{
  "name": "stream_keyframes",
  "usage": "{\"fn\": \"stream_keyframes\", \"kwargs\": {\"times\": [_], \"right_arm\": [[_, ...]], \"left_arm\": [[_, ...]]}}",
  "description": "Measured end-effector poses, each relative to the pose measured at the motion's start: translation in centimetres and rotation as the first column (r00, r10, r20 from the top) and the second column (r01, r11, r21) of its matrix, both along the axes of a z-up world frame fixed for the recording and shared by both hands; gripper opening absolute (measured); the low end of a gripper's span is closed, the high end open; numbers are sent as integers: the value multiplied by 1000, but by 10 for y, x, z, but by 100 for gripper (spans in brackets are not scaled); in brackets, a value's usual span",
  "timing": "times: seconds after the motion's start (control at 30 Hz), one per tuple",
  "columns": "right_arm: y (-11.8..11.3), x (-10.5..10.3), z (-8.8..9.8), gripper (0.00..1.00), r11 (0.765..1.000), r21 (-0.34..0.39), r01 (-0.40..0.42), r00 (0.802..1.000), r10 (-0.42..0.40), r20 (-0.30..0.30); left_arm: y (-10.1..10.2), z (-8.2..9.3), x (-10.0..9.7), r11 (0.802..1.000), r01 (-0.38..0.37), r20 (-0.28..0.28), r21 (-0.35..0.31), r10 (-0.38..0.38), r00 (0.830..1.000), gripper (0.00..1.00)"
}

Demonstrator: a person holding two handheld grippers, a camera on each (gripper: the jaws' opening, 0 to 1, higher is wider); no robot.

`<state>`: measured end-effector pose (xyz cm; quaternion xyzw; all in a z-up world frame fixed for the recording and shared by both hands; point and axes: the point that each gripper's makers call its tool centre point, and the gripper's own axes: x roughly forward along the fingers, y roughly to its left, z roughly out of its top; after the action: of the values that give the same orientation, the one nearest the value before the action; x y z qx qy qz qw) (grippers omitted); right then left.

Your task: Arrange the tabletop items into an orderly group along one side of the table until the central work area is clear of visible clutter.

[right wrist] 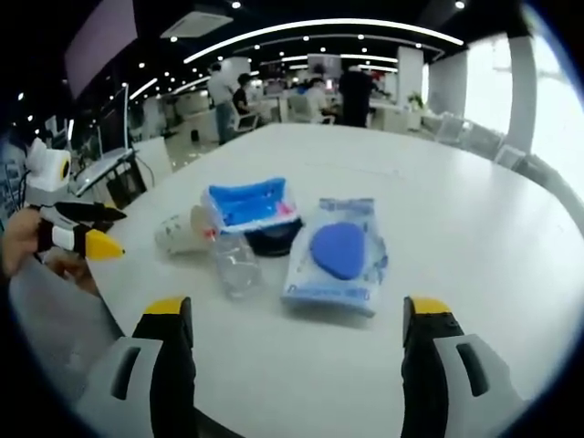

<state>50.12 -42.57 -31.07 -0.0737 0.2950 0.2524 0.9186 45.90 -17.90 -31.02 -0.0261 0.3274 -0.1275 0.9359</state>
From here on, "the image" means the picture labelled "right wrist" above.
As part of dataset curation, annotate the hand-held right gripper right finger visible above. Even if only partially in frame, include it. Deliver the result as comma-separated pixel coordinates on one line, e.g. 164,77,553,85
400,295,535,438

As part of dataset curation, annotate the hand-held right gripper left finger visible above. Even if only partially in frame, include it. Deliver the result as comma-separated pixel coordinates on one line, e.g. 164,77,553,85
74,296,199,438

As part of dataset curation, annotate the white paper cup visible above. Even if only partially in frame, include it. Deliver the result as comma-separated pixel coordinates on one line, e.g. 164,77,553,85
153,204,214,255

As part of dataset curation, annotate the clear plastic bottle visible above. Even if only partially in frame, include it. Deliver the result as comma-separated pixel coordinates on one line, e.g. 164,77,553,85
207,227,267,301

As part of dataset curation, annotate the blue wet wipes pack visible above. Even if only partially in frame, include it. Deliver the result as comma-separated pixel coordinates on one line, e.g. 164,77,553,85
279,196,390,318

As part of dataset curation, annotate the blue plastic tray package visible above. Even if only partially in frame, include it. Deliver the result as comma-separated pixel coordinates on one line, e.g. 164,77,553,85
201,176,305,257

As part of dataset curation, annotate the person's left hand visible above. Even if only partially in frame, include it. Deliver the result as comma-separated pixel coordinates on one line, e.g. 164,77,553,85
2,210,99,296

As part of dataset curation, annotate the white table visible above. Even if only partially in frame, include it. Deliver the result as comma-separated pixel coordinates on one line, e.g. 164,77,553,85
8,121,584,438

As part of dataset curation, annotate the black cable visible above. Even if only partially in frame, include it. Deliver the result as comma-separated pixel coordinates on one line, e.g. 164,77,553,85
4,162,36,220

